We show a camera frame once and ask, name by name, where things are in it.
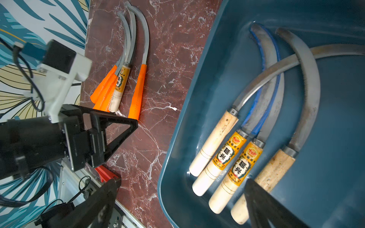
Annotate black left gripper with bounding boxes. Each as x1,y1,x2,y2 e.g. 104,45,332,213
51,104,138,228

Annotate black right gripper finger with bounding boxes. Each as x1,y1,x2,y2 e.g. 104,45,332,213
244,179,308,228

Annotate wooden handle sickle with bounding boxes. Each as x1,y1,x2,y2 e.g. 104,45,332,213
230,27,321,225
209,73,285,214
191,23,281,197
189,44,365,177
109,9,136,113

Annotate teal plastic tray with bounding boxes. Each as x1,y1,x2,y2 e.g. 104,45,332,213
158,1,365,228

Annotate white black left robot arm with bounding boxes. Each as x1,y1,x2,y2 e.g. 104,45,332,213
1,104,138,228

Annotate red black clamp tool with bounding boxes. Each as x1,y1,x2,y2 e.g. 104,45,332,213
95,165,120,183

